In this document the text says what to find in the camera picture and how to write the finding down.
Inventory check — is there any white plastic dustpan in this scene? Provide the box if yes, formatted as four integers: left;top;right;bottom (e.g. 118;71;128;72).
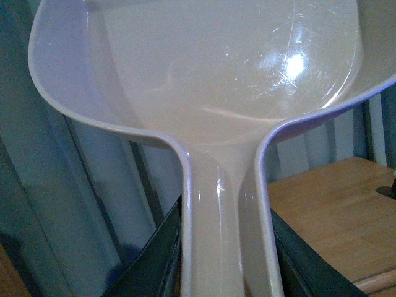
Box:
28;1;395;296

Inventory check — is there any light grey curtain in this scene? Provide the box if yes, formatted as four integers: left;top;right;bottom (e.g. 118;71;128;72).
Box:
0;0;396;297

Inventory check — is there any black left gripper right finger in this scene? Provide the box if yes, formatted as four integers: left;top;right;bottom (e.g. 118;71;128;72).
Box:
271;210;366;296

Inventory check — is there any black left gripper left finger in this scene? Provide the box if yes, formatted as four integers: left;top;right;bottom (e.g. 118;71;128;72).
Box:
106;198;182;296

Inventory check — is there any wooden nightstand cabinet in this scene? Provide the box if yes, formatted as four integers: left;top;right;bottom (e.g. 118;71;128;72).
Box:
268;157;395;296

